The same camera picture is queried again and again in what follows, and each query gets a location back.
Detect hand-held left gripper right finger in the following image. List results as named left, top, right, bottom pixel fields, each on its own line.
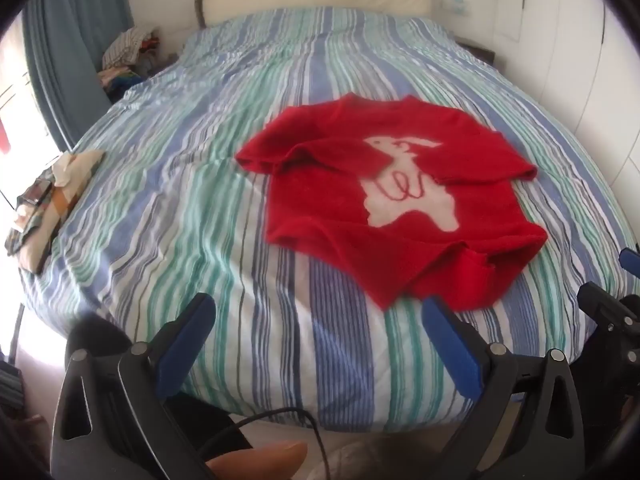
left=422, top=296, right=586, bottom=480

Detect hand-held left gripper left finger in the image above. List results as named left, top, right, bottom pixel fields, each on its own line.
left=50, top=292, right=217, bottom=480

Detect red sweater with white animal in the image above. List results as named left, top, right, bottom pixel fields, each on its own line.
left=235, top=92, right=548, bottom=311

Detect folded patterned clothes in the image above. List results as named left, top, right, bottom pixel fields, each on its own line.
left=5, top=150, right=106, bottom=276

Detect pile of assorted clothes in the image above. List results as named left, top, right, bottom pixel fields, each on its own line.
left=97, top=25, right=178, bottom=98

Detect striped bed cover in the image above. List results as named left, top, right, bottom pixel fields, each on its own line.
left=20, top=7, right=640, bottom=433

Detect white wardrobe doors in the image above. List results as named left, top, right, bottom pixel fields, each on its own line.
left=500, top=0, right=640, bottom=196

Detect blue curtain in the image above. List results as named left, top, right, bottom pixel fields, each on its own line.
left=22, top=0, right=136, bottom=153

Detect black cable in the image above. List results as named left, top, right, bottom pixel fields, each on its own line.
left=200, top=407, right=331, bottom=480

